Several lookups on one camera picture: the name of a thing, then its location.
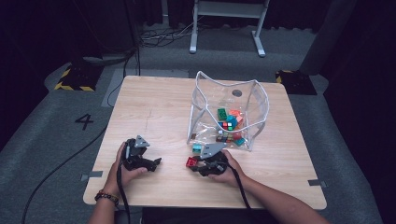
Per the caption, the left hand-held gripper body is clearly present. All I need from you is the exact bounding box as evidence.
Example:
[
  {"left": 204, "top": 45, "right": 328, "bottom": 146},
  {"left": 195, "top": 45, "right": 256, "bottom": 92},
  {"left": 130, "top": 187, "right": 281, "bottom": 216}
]
[{"left": 120, "top": 134, "right": 150, "bottom": 171}]

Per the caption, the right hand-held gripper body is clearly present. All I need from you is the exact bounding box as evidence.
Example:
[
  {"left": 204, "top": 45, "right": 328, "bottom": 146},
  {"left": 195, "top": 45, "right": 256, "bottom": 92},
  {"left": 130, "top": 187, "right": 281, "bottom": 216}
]
[{"left": 199, "top": 142, "right": 230, "bottom": 176}]

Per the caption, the green toy brick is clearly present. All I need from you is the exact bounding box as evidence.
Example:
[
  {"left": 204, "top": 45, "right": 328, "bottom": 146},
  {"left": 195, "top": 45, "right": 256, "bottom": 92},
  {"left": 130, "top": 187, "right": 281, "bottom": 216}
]
[{"left": 217, "top": 107, "right": 229, "bottom": 122}]

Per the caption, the clear plastic bag white trim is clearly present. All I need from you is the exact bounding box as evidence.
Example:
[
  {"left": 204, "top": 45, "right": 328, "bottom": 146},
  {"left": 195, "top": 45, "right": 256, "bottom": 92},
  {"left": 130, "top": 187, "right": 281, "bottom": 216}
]
[{"left": 186, "top": 70, "right": 270, "bottom": 153}]

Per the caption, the person's right hand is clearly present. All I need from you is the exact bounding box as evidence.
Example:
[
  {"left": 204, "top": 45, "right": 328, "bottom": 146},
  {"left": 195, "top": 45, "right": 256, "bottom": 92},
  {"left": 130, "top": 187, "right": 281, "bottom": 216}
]
[{"left": 207, "top": 149, "right": 247, "bottom": 188}]

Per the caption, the person's left hand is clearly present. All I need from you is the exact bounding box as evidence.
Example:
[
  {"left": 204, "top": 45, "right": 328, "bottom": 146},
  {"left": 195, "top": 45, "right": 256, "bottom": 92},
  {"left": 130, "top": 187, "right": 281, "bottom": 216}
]
[{"left": 104, "top": 142, "right": 149, "bottom": 195}]

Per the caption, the multicoloured puzzle cube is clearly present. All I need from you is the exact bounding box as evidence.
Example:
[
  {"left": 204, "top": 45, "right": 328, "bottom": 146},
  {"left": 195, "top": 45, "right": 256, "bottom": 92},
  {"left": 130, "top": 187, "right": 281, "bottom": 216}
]
[{"left": 215, "top": 120, "right": 235, "bottom": 144}]

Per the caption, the grey tape strip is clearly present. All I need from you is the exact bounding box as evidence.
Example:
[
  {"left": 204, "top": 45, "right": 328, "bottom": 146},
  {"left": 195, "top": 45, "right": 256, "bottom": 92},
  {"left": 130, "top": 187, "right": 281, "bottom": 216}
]
[
  {"left": 79, "top": 170, "right": 105, "bottom": 182},
  {"left": 307, "top": 178, "right": 328, "bottom": 189}
]

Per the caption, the person's dark clothing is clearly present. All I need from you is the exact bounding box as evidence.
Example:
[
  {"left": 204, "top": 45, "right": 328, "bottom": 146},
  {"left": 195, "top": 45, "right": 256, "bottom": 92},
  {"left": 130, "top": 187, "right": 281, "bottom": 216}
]
[{"left": 115, "top": 206, "right": 281, "bottom": 224}]

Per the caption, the black yellow striped base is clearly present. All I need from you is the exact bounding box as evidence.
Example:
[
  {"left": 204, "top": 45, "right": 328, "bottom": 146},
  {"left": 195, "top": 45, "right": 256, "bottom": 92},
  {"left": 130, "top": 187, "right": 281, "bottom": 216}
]
[
  {"left": 275, "top": 69, "right": 318, "bottom": 96},
  {"left": 54, "top": 62, "right": 106, "bottom": 92}
]

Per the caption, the grey column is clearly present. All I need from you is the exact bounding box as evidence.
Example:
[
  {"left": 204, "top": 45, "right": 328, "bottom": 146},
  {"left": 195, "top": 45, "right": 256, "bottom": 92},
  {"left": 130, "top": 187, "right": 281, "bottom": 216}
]
[{"left": 298, "top": 0, "right": 358, "bottom": 76}]

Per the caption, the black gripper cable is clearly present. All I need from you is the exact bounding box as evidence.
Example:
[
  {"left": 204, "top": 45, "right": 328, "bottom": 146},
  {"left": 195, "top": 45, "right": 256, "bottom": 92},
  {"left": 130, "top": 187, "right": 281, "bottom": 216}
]
[
  {"left": 116, "top": 162, "right": 133, "bottom": 224},
  {"left": 225, "top": 162, "right": 252, "bottom": 209}
]

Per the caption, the beaded bracelet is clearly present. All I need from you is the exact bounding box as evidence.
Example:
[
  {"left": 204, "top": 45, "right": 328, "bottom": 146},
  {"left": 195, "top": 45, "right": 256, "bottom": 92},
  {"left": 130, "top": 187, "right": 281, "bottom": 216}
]
[{"left": 94, "top": 189, "right": 120, "bottom": 206}]

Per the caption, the long black floor cable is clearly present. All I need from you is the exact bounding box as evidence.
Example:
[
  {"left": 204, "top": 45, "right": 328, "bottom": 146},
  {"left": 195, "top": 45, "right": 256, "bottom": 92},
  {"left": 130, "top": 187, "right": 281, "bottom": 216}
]
[{"left": 21, "top": 46, "right": 141, "bottom": 224}]

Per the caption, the bundle of floor cables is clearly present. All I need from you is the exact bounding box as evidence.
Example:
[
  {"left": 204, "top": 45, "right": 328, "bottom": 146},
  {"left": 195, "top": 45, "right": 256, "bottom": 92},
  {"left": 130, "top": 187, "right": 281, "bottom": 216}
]
[{"left": 138, "top": 22, "right": 195, "bottom": 49}]

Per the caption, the white metal desk frame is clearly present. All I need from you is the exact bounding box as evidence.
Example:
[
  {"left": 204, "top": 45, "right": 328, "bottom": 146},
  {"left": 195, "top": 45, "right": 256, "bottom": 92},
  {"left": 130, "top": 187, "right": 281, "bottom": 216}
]
[{"left": 189, "top": 0, "right": 271, "bottom": 58}]

